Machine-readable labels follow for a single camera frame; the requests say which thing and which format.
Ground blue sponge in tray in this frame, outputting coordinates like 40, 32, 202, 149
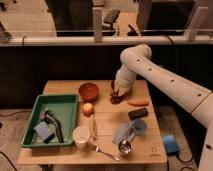
34, 121, 54, 143

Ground silver fork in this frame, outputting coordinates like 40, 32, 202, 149
89, 143, 120, 162

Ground silver measuring cup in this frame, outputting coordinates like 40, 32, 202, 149
118, 134, 135, 156

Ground black office chair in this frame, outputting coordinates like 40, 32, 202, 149
102, 9, 120, 36

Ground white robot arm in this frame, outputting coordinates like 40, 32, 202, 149
114, 44, 213, 171

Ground white plastic cup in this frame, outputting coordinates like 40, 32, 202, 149
72, 126, 90, 149

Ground orange round fruit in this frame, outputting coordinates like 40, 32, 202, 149
82, 103, 94, 117

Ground grey blue cloth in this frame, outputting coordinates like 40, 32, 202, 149
112, 123, 135, 145

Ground green plastic tray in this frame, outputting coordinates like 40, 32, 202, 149
21, 94, 78, 148

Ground dark purple grape bunch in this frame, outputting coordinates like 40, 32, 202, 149
110, 93, 125, 104

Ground red bowl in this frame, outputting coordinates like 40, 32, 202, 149
78, 82, 99, 101

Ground purple bowl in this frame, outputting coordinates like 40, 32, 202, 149
111, 80, 115, 93

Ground wooden table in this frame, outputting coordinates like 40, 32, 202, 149
18, 80, 167, 165

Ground blue measuring cup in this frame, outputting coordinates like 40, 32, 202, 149
132, 119, 147, 135

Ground black tool in tray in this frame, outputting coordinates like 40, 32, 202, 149
44, 110, 64, 143

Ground orange carrot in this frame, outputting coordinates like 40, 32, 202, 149
127, 100, 149, 107

